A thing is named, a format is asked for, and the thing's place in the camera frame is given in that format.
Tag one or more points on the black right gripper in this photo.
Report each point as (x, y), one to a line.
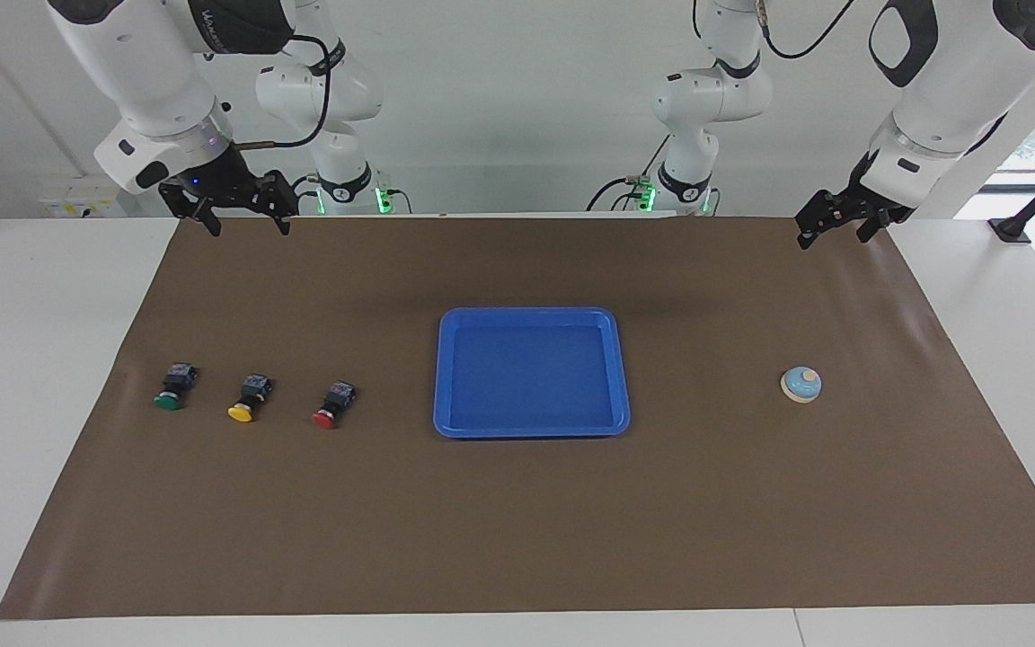
(219, 182)

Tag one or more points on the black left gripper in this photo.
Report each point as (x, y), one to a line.
(854, 208)

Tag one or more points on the light blue desk bell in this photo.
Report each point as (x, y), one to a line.
(800, 386)

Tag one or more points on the yellow push button switch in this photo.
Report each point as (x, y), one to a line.
(255, 388)

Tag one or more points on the green push button switch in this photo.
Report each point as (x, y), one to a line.
(178, 377)

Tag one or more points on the red push button switch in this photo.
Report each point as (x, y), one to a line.
(338, 398)

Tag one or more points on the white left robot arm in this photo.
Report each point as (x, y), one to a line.
(958, 90)

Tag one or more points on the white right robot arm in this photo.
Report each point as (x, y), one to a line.
(149, 81)

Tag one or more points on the blue plastic tray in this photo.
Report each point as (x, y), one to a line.
(526, 377)

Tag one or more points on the brown table mat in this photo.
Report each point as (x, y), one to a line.
(526, 521)

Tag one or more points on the white wall socket box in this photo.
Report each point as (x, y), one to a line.
(77, 205)

